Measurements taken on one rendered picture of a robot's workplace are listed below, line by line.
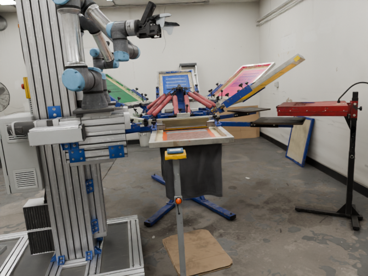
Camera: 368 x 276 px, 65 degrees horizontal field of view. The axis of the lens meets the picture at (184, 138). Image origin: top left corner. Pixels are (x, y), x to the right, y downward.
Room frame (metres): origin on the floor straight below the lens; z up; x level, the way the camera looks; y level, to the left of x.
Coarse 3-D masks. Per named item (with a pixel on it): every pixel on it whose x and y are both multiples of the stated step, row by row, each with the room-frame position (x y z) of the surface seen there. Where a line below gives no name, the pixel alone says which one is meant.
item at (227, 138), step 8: (216, 128) 2.41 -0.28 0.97; (152, 136) 2.11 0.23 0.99; (224, 136) 2.08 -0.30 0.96; (232, 136) 1.94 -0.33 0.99; (152, 144) 1.89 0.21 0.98; (160, 144) 1.90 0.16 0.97; (168, 144) 1.90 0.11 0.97; (176, 144) 1.90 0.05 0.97; (184, 144) 1.90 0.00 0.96; (192, 144) 1.91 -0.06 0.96; (200, 144) 1.91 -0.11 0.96
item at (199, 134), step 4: (208, 128) 2.54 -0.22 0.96; (192, 132) 2.39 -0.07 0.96; (196, 132) 2.38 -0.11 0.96; (200, 132) 2.37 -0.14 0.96; (204, 132) 2.36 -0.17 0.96; (208, 132) 2.35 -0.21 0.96; (192, 136) 2.20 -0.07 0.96; (196, 136) 2.19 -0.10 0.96; (200, 136) 2.18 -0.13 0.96; (204, 136) 2.17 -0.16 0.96; (208, 136) 2.16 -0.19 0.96; (212, 136) 2.15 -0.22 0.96
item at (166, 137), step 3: (165, 132) 2.47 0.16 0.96; (165, 135) 2.32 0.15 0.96; (168, 135) 2.31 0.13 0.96; (171, 135) 2.30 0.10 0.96; (174, 135) 2.29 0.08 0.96; (177, 135) 2.28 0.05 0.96; (180, 135) 2.28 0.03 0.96; (183, 135) 2.27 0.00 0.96; (186, 135) 2.26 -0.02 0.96; (165, 138) 2.20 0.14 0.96; (168, 138) 2.19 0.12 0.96; (171, 138) 2.18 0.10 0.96; (174, 138) 2.18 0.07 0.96; (177, 138) 2.17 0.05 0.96; (180, 138) 2.16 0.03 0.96; (183, 138) 2.15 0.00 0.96; (186, 138) 2.15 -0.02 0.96
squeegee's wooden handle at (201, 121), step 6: (162, 120) 2.48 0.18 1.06; (168, 120) 2.48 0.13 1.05; (174, 120) 2.49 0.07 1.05; (180, 120) 2.49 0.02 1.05; (186, 120) 2.49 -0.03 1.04; (192, 120) 2.49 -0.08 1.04; (198, 120) 2.50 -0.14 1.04; (204, 120) 2.50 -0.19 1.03; (168, 126) 2.48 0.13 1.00; (174, 126) 2.49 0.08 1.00
